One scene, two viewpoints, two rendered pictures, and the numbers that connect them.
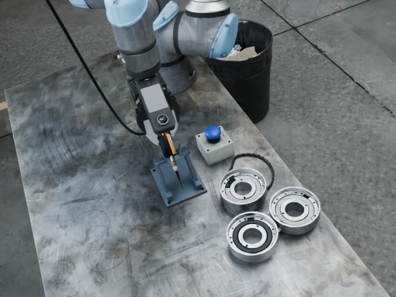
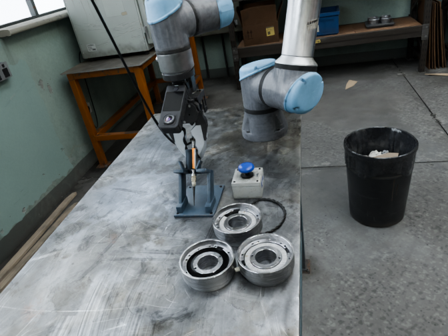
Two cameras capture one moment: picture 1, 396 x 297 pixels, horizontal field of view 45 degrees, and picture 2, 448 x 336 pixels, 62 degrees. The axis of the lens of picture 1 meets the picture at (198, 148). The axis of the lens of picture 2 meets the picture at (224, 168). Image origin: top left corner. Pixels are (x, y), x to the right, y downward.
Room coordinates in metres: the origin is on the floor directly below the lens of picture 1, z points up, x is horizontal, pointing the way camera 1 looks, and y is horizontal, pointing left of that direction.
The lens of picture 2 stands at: (0.12, -0.39, 1.32)
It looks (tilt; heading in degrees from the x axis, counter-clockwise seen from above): 29 degrees down; 30
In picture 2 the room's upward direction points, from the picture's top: 11 degrees counter-clockwise
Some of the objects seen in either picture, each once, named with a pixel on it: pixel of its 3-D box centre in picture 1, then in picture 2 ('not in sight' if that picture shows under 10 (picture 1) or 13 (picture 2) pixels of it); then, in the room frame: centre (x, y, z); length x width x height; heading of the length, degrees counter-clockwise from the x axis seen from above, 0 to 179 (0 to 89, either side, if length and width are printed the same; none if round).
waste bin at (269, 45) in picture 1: (238, 76); (377, 178); (1.86, -0.27, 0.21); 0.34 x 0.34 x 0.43
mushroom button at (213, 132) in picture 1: (213, 137); (247, 173); (0.83, -0.04, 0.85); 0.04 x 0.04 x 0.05
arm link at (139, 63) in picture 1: (138, 54); (174, 61); (0.80, 0.08, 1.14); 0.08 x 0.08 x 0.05
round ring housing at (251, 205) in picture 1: (243, 190); (237, 225); (0.67, -0.08, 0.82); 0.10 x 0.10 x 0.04
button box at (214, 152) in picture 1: (214, 143); (249, 181); (0.84, -0.04, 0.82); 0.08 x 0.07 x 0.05; 14
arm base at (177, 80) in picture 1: (168, 65); (263, 117); (1.16, 0.03, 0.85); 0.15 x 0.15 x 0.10
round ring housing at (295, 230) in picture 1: (294, 211); (266, 260); (0.59, -0.17, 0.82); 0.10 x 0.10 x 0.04
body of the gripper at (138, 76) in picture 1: (147, 84); (184, 95); (0.81, 0.08, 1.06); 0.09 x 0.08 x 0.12; 13
